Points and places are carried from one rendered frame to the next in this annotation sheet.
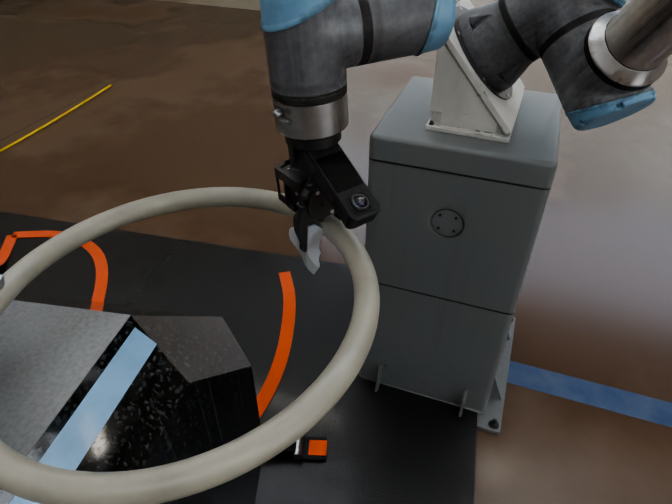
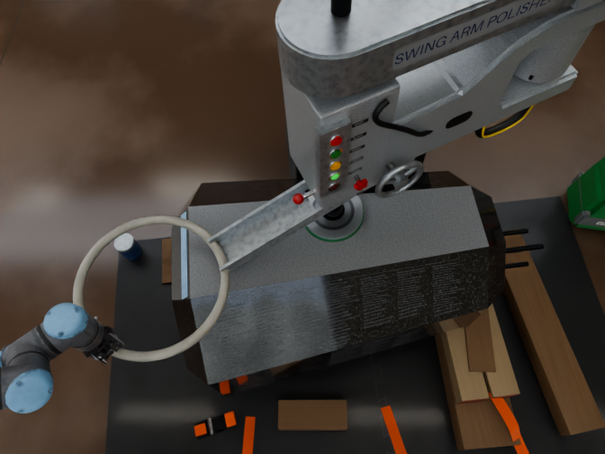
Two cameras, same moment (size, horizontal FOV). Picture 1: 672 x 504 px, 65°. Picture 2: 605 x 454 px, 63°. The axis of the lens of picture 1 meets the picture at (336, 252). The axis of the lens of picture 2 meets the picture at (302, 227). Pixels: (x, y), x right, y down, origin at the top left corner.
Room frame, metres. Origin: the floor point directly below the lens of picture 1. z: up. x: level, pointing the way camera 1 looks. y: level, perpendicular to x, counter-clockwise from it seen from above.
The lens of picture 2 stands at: (1.11, 0.53, 2.40)
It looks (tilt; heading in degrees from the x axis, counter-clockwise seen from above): 65 degrees down; 165
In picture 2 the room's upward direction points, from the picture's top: 5 degrees counter-clockwise
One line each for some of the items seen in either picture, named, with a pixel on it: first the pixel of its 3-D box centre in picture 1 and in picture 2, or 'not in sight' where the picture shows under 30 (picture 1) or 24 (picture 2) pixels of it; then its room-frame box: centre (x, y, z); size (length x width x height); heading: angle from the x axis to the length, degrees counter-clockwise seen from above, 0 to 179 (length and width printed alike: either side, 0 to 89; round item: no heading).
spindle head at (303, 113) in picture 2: not in sight; (363, 117); (0.38, 0.91, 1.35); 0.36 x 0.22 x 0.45; 96
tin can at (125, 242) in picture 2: not in sight; (128, 247); (-0.16, -0.08, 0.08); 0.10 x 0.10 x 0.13
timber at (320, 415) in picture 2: not in sight; (312, 415); (0.93, 0.55, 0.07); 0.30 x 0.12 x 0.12; 71
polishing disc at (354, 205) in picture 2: not in sight; (332, 211); (0.38, 0.83, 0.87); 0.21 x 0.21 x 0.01
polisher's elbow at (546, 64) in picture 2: not in sight; (546, 34); (0.31, 1.49, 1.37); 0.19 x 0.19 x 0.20
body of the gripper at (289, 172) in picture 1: (313, 168); (97, 341); (0.62, 0.03, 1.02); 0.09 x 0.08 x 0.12; 37
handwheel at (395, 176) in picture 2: not in sight; (392, 170); (0.49, 0.97, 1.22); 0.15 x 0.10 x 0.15; 96
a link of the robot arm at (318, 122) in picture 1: (309, 112); (85, 332); (0.61, 0.03, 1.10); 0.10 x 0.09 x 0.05; 127
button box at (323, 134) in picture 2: not in sight; (332, 160); (0.51, 0.78, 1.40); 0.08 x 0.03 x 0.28; 96
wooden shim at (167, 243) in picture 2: not in sight; (171, 259); (-0.04, 0.11, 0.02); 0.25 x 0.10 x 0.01; 168
